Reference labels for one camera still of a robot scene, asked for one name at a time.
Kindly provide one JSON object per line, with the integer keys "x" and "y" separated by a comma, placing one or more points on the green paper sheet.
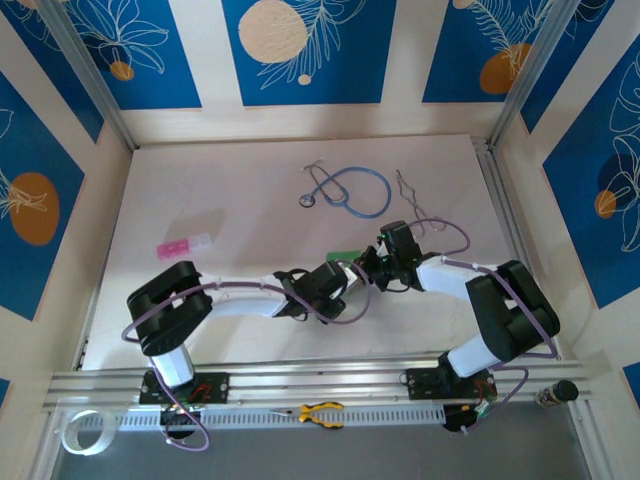
{"x": 342, "y": 255}

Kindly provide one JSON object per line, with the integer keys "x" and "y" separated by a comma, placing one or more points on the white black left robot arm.
{"x": 165, "y": 335}

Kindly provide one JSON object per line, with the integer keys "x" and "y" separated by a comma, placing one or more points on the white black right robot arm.
{"x": 510, "y": 330}

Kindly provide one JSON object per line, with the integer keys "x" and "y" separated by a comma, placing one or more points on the blue stethoscope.
{"x": 306, "y": 200}

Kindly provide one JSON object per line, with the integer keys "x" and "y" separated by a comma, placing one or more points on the yellow black pliers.
{"x": 310, "y": 412}

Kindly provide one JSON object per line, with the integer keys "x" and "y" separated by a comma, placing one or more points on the clear tape roll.
{"x": 70, "y": 440}

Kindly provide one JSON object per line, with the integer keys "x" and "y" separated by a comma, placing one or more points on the aluminium rail frame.
{"x": 320, "y": 385}

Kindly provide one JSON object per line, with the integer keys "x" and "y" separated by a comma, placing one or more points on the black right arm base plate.
{"x": 420, "y": 384}

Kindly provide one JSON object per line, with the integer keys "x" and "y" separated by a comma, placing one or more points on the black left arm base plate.
{"x": 217, "y": 387}

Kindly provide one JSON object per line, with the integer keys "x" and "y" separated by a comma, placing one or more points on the aluminium side rail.
{"x": 494, "y": 180}

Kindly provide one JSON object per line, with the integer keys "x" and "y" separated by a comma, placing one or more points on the aluminium corner post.
{"x": 86, "y": 65}
{"x": 531, "y": 65}

